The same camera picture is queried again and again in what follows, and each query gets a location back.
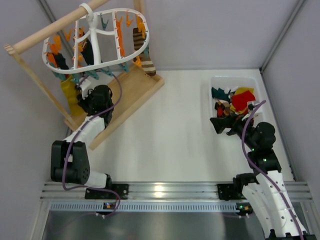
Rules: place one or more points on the dark navy sock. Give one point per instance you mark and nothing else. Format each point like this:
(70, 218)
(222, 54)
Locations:
(87, 51)
(60, 61)

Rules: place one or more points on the red sock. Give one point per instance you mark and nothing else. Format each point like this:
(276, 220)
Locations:
(239, 101)

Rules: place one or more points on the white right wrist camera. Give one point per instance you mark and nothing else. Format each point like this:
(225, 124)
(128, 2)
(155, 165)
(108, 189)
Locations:
(251, 107)

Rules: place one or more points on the orange black argyle sock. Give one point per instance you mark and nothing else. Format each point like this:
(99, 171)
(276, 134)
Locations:
(222, 108)

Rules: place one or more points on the large mustard yellow sock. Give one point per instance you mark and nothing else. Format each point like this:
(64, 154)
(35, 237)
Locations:
(68, 87)

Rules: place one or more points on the white round clip hanger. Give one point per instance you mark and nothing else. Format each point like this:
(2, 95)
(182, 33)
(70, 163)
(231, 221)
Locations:
(110, 32)

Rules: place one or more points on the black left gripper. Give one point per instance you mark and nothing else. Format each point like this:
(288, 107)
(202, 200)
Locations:
(83, 102)

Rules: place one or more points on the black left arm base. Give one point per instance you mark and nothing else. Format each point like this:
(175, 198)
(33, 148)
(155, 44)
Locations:
(122, 189)

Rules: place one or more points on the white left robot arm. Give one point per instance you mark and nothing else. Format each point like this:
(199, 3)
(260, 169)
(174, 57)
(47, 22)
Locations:
(69, 157)

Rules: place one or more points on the brown striped sock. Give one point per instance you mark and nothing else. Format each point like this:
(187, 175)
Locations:
(145, 59)

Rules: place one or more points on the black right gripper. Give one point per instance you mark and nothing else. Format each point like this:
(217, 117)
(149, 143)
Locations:
(227, 124)

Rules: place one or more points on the wooden drying rack stand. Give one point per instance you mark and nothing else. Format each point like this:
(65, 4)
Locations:
(131, 87)

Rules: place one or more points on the aluminium mounting rail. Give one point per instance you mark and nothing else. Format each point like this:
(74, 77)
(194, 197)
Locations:
(144, 197)

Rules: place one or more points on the thin mustard yellow sock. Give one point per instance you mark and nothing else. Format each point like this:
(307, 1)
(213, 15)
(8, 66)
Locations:
(242, 90)

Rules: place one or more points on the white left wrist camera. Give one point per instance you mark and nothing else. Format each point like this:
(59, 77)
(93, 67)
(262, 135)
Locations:
(84, 88)

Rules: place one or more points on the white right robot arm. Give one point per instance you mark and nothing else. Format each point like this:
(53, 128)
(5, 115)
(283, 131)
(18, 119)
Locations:
(264, 188)

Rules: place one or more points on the white plastic basket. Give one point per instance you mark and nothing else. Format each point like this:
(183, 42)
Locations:
(230, 85)

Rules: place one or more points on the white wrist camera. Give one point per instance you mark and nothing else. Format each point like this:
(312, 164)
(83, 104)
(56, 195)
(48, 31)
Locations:
(84, 88)
(251, 107)

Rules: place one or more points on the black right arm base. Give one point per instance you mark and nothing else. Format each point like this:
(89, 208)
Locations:
(228, 191)

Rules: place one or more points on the dark green sock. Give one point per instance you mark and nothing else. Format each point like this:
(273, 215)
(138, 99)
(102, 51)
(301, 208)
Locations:
(219, 94)

